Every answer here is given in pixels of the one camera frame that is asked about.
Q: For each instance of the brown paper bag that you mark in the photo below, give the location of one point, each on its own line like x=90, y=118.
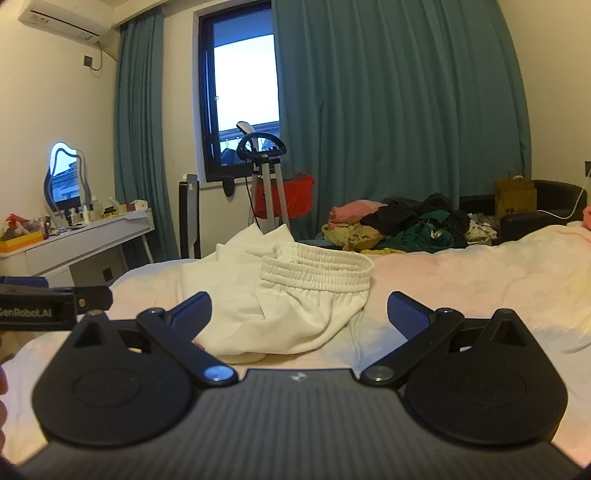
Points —
x=515, y=198

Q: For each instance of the white chair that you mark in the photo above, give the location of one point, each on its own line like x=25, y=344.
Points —
x=268, y=184

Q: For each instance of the white air conditioner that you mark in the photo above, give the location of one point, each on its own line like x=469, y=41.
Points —
x=60, y=16

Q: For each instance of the orange box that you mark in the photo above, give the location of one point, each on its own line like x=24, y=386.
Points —
x=21, y=242

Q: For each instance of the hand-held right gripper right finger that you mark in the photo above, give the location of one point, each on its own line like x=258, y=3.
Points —
x=408, y=316

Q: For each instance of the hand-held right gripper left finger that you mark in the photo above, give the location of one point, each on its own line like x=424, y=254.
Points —
x=190, y=314

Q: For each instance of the wavy lit mirror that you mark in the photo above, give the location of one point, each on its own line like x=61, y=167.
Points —
x=64, y=175

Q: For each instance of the black framed window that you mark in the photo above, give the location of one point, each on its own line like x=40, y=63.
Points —
x=244, y=92

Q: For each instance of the wide teal curtain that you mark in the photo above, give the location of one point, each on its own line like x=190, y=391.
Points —
x=401, y=115

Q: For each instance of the black sofa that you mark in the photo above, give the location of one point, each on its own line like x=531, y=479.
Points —
x=554, y=198

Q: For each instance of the pile of clothes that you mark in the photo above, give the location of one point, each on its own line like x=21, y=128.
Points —
x=406, y=226

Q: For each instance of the white bed sheet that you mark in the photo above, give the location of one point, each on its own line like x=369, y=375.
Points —
x=461, y=286

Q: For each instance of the pink cloth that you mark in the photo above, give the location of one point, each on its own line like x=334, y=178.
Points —
x=587, y=217

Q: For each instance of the white dressing desk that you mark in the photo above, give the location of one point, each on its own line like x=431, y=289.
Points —
x=78, y=240

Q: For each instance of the group of cosmetic bottles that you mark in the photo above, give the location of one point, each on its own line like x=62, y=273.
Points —
x=87, y=212

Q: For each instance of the white ribbed sock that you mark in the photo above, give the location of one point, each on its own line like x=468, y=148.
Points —
x=300, y=318

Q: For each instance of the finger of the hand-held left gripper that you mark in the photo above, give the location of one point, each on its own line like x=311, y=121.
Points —
x=23, y=281
x=94, y=297

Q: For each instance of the red cloth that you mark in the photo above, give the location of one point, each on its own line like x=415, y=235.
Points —
x=298, y=194

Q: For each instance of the narrow teal curtain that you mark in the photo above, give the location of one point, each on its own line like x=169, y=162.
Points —
x=143, y=138

